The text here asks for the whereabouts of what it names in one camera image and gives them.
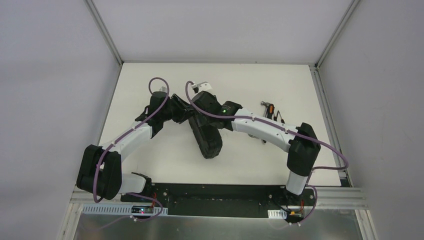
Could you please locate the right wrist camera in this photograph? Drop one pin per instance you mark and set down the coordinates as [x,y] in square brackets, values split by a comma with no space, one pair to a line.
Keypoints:
[202,87]

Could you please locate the right white cable duct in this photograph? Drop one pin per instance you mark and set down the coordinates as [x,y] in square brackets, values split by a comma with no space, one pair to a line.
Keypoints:
[277,214]

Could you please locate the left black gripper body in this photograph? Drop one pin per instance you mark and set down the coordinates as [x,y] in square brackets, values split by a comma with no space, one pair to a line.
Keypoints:
[180,108]

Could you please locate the black plastic tool case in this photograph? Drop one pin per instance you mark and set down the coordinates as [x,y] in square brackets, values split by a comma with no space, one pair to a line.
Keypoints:
[208,137]

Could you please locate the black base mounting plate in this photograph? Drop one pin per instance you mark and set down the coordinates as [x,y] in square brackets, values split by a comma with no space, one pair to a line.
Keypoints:
[221,200]

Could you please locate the white cable duct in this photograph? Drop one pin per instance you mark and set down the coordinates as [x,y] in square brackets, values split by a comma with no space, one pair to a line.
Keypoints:
[123,209]
[277,214]

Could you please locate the orange handled pliers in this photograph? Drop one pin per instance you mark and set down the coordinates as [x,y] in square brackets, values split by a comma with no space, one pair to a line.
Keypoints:
[271,114]

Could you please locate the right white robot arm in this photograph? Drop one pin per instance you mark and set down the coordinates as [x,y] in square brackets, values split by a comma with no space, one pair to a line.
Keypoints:
[299,142]

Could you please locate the hammer with black handle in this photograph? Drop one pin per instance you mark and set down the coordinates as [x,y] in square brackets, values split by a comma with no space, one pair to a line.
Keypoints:
[266,105]

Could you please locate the aluminium frame rail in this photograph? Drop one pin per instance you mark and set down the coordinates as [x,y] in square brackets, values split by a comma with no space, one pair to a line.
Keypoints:
[339,198]

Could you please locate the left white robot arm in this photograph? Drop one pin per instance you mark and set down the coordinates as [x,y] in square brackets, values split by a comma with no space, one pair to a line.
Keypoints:
[101,172]

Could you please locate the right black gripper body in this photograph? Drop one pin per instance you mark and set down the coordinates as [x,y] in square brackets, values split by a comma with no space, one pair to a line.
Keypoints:
[201,133]

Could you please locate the left white cable duct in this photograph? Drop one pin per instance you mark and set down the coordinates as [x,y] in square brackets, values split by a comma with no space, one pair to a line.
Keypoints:
[123,209]

